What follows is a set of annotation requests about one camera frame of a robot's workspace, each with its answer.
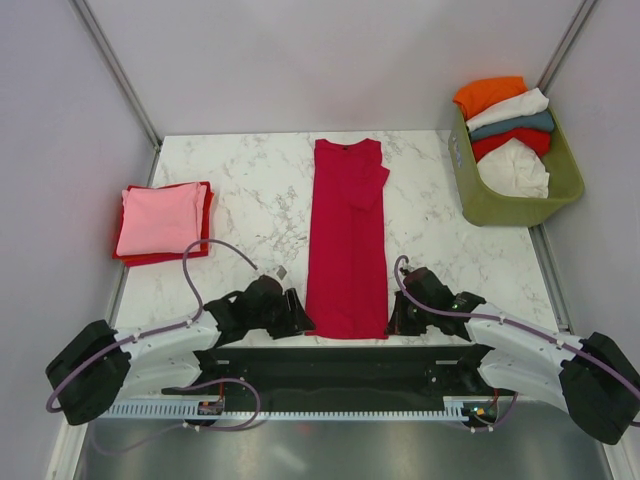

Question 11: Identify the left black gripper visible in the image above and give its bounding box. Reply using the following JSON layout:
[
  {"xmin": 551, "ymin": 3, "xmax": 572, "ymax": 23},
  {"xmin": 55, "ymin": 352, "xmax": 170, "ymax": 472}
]
[{"xmin": 249, "ymin": 288, "xmax": 315, "ymax": 339}]

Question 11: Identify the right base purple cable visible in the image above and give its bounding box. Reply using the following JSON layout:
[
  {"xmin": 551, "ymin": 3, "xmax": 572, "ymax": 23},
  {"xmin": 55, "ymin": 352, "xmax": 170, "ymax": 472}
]
[{"xmin": 449, "ymin": 394, "xmax": 519, "ymax": 435}]

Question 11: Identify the teal shirt in bin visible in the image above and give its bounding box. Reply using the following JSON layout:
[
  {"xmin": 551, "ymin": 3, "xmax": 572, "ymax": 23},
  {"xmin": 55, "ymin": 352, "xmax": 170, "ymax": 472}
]
[{"xmin": 469, "ymin": 110, "xmax": 555, "ymax": 142}]

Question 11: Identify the orange t shirt in bin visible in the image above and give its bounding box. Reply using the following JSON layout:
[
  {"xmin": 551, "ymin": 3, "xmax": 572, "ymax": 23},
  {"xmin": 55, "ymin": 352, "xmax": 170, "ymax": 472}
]
[{"xmin": 452, "ymin": 76, "xmax": 528, "ymax": 120}]

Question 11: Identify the white slotted cable duct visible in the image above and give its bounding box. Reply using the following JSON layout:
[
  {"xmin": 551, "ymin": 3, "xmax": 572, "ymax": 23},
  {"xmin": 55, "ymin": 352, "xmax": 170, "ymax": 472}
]
[{"xmin": 100, "ymin": 397, "xmax": 498, "ymax": 422}]

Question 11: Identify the crimson red t shirt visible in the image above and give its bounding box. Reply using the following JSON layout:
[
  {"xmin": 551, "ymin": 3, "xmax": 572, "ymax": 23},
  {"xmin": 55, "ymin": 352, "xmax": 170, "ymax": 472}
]
[{"xmin": 305, "ymin": 139, "xmax": 390, "ymax": 340}]

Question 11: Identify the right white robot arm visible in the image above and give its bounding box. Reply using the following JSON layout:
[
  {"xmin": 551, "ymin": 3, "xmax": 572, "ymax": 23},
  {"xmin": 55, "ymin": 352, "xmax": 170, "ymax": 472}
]
[{"xmin": 390, "ymin": 255, "xmax": 639, "ymax": 445}]

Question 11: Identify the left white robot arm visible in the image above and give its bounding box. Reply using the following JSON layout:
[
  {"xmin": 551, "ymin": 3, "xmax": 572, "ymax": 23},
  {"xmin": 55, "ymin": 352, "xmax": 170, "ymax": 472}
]
[{"xmin": 45, "ymin": 275, "xmax": 316, "ymax": 426}]

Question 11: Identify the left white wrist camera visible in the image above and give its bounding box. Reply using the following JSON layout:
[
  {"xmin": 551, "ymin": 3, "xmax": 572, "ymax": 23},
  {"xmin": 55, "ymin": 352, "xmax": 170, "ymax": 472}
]
[{"xmin": 276, "ymin": 266, "xmax": 287, "ymax": 280}]

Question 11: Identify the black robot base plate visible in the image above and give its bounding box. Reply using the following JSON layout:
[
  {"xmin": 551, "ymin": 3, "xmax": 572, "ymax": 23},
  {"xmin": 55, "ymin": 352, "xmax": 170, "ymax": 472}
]
[{"xmin": 159, "ymin": 342, "xmax": 521, "ymax": 414}]

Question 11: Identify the crumpled white shirt in bin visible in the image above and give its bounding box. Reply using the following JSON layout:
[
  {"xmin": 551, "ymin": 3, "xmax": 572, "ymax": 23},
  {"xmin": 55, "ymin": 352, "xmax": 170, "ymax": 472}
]
[{"xmin": 477, "ymin": 139, "xmax": 550, "ymax": 199}]

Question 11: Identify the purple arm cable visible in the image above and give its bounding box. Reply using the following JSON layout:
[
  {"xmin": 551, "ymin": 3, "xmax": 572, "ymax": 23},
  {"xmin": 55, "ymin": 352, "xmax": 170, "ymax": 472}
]
[
  {"xmin": 45, "ymin": 239, "xmax": 261, "ymax": 414},
  {"xmin": 394, "ymin": 255, "xmax": 640, "ymax": 429}
]

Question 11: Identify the right aluminium frame post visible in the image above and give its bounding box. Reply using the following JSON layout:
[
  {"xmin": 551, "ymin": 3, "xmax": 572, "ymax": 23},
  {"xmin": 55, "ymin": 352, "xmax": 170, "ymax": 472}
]
[{"xmin": 537, "ymin": 0, "xmax": 601, "ymax": 93}]

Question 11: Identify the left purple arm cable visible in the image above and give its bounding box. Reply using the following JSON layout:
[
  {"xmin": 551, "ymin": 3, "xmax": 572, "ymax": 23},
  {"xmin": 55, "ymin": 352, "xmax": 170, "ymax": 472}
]
[{"xmin": 45, "ymin": 239, "xmax": 261, "ymax": 414}]

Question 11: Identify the olive green plastic bin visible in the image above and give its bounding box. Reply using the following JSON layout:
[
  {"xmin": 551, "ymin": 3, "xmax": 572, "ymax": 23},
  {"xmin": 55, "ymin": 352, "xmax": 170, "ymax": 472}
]
[{"xmin": 448, "ymin": 109, "xmax": 584, "ymax": 227}]

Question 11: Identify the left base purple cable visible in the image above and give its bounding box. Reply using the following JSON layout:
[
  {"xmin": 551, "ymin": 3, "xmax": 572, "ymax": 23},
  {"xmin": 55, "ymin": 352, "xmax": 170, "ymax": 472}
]
[{"xmin": 92, "ymin": 377, "xmax": 264, "ymax": 456}]

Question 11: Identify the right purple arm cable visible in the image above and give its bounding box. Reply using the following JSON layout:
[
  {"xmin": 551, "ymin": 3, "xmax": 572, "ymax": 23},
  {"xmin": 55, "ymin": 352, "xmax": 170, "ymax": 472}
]
[{"xmin": 394, "ymin": 255, "xmax": 640, "ymax": 429}]

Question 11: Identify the white folded shirt in bin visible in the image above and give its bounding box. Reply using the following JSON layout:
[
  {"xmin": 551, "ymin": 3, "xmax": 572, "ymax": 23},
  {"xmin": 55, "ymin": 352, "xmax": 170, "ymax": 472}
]
[{"xmin": 466, "ymin": 88, "xmax": 549, "ymax": 132}]

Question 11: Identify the folded pink t shirt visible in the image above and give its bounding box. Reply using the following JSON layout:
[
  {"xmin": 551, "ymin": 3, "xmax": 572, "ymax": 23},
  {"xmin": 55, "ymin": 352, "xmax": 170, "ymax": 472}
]
[{"xmin": 115, "ymin": 182, "xmax": 208, "ymax": 257}]

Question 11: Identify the red shirt in bin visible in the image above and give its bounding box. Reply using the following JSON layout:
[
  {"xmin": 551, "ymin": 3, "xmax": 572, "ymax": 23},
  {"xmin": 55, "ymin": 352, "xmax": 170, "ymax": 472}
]
[{"xmin": 471, "ymin": 127, "xmax": 553, "ymax": 163}]

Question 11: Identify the left aluminium frame post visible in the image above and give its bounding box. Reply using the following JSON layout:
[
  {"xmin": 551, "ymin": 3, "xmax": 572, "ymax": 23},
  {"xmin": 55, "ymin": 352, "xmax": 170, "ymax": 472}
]
[{"xmin": 69, "ymin": 0, "xmax": 164, "ymax": 151}]

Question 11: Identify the aluminium frame post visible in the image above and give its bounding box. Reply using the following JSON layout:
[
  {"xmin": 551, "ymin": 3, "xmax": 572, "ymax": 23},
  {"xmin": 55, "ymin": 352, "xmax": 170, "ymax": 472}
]
[
  {"xmin": 69, "ymin": 0, "xmax": 164, "ymax": 151},
  {"xmin": 537, "ymin": 0, "xmax": 601, "ymax": 93}
]

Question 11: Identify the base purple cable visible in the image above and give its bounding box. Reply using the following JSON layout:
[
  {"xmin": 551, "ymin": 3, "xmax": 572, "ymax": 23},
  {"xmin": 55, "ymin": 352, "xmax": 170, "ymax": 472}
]
[
  {"xmin": 92, "ymin": 377, "xmax": 264, "ymax": 456},
  {"xmin": 449, "ymin": 394, "xmax": 519, "ymax": 435}
]

